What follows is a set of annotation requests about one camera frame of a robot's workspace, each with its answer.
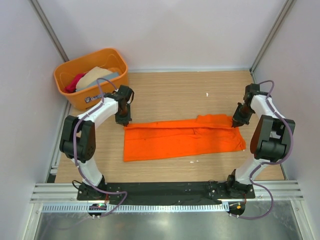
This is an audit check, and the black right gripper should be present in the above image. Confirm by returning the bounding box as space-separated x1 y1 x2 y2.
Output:
232 102 255 129

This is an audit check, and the orange t shirt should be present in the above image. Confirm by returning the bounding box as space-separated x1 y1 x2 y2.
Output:
123 114 246 162

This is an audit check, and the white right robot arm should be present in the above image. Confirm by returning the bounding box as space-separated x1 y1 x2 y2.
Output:
225 83 296 198

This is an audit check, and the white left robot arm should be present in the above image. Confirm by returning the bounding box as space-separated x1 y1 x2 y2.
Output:
59 85 135 200

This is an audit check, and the beige folded shirt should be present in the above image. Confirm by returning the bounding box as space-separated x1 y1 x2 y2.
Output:
84 66 113 79

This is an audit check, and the orange plastic bin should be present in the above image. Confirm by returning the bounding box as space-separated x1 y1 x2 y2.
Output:
53 48 129 111

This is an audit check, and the red crumpled shirt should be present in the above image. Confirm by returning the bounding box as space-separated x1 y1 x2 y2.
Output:
64 73 86 94

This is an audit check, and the white slotted cable duct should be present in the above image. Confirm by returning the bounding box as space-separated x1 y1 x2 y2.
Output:
41 202 229 214

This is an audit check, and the aluminium frame rail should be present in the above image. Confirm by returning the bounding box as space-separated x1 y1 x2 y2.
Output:
31 180 303 206

